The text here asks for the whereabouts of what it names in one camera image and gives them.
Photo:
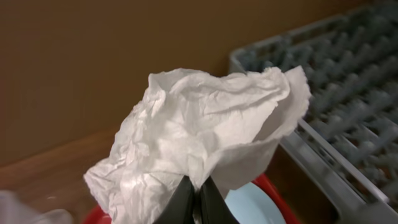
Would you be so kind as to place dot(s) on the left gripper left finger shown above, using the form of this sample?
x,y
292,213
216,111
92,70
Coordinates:
x,y
179,209

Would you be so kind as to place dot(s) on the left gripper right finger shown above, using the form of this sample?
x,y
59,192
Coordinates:
x,y
214,210

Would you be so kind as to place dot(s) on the white napkin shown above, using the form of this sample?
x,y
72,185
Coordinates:
x,y
192,124

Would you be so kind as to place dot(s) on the grey dishwasher rack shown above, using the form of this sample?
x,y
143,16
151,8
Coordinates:
x,y
347,141

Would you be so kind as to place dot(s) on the light blue plate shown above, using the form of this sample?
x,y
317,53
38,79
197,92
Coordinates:
x,y
251,205

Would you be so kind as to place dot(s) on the red serving tray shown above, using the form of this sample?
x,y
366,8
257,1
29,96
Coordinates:
x,y
266,185

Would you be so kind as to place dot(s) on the clear plastic bin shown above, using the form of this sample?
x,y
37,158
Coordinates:
x,y
13,211

